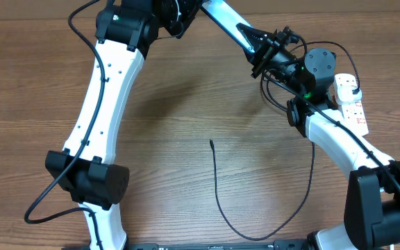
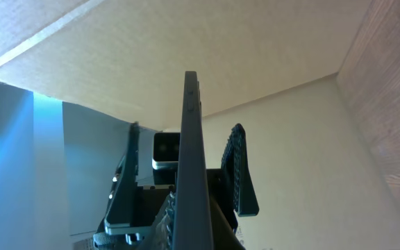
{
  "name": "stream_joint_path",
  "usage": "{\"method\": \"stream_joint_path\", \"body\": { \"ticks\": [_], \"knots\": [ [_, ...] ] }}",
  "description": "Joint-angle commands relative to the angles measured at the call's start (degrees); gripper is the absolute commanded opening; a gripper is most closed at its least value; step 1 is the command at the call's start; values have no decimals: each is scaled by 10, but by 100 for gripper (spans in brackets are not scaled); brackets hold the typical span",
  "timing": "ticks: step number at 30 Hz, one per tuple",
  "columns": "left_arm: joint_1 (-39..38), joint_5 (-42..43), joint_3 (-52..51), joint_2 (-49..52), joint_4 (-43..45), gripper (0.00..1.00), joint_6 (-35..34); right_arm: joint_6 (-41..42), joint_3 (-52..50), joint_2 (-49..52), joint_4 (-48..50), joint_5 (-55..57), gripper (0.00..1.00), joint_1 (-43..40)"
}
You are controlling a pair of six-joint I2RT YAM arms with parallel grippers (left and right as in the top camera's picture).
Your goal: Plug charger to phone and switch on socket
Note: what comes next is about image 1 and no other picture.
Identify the white power strip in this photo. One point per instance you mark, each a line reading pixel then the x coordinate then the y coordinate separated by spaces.
pixel 352 113

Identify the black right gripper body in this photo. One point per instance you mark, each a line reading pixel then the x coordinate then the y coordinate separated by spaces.
pixel 277 59

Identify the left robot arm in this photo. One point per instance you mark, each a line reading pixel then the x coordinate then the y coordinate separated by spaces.
pixel 85 167

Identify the blue-screen smartphone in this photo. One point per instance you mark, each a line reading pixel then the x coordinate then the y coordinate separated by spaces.
pixel 227 19

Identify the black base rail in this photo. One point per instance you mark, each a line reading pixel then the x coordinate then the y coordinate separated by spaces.
pixel 296 244

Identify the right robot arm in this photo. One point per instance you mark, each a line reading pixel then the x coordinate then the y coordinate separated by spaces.
pixel 372 209

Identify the white charger plug adapter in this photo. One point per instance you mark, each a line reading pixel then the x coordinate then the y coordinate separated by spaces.
pixel 344 94

